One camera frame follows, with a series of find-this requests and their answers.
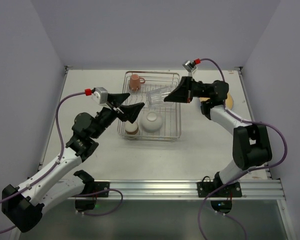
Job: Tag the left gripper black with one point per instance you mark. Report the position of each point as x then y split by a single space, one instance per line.
114 110

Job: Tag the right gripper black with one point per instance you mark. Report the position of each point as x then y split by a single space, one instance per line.
189 89

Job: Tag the pink mug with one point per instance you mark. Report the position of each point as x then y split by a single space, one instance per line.
135 82

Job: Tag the clear drinking glass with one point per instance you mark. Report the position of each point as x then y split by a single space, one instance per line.
155 98

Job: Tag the yellow plate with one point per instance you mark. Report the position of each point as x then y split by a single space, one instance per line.
228 102

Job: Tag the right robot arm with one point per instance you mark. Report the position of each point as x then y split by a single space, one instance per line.
250 141

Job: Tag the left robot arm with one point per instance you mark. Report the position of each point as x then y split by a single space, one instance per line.
25 204

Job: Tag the white and brown cup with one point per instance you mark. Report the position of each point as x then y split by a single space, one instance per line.
131 128

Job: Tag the white bowl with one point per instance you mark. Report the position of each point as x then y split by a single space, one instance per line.
151 121

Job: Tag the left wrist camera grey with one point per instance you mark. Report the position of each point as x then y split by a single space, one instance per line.
100 95

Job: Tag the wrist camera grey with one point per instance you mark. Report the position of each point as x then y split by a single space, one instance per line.
190 67
100 95

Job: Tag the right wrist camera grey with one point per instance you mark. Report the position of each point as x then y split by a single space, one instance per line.
190 67

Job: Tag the metal wire dish rack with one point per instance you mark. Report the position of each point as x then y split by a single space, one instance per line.
171 115

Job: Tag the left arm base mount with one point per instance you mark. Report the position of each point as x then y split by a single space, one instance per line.
100 187

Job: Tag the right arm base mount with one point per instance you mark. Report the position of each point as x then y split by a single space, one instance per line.
222 200

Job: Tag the aluminium front rail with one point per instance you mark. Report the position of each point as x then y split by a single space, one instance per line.
148 189

